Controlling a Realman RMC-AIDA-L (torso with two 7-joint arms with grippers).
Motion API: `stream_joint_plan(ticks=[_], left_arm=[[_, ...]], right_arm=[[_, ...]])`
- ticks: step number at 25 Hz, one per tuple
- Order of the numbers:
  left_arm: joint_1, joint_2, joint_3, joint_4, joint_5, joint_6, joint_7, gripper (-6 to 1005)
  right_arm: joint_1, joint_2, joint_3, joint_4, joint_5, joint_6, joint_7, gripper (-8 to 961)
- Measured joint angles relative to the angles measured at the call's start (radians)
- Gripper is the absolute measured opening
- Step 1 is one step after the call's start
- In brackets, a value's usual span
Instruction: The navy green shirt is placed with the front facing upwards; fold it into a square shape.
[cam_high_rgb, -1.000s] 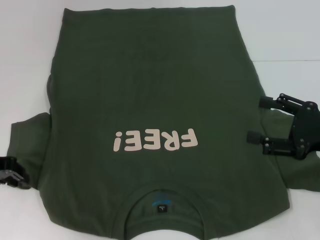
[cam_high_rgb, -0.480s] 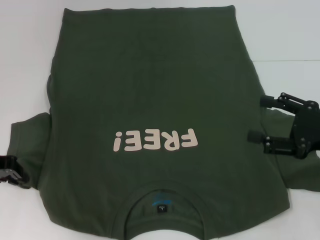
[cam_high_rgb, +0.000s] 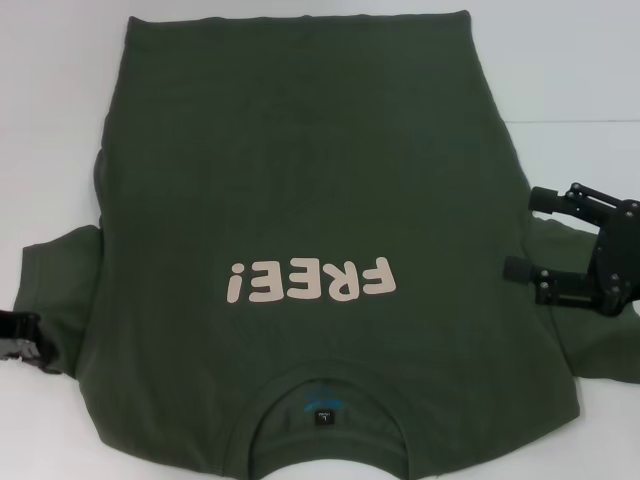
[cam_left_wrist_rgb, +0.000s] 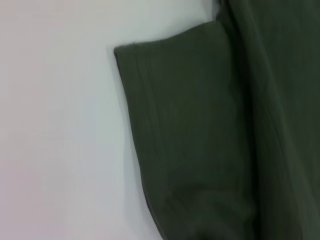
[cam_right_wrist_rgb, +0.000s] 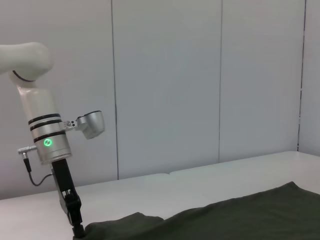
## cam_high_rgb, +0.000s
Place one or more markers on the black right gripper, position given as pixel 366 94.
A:
pixel 622 250

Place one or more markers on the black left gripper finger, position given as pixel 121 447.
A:
pixel 20 325
pixel 47 360

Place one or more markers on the dark green FREE! t-shirt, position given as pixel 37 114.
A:
pixel 310 175

